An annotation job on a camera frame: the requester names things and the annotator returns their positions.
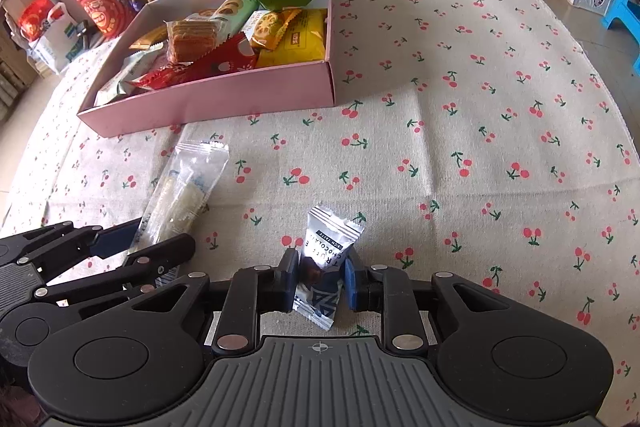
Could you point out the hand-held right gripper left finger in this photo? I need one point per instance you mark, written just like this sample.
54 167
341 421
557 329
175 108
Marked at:
290 279

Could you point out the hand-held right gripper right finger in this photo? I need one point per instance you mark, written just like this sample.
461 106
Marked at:
350 282

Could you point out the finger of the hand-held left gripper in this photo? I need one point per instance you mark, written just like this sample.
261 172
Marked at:
170 249
117 238

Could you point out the small silver chocolate packet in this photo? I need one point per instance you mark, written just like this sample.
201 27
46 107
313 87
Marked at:
325 232

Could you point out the clear rice cracker packet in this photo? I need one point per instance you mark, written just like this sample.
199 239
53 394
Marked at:
185 187

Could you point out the pale yellow snack packet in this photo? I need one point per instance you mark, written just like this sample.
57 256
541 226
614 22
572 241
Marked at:
122 79

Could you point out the pink cardboard box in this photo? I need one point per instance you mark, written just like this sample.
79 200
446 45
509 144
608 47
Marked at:
225 99

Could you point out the red crinkled candy wrapper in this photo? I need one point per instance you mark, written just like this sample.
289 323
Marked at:
165 76

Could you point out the gold snack packet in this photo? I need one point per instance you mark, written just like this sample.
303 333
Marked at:
147 39

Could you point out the red snack packet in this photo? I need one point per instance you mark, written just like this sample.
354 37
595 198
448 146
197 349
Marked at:
230 57

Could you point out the orange cracker packet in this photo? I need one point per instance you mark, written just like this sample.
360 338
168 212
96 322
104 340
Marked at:
192 38

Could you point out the white orange cookie packet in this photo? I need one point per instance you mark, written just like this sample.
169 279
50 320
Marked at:
270 28

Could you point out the cherry print tablecloth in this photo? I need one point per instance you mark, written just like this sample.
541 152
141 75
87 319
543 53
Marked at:
475 132

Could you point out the white shopping bag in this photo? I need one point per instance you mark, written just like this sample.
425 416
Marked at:
55 44

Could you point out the red mascot bag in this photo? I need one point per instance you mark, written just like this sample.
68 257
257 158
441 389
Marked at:
102 14

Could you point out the red gift bag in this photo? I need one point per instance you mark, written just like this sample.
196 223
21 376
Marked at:
37 17

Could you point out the wooden side shelf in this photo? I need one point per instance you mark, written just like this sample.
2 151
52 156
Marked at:
20 7

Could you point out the blue plastic stool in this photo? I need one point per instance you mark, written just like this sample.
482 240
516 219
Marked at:
625 7

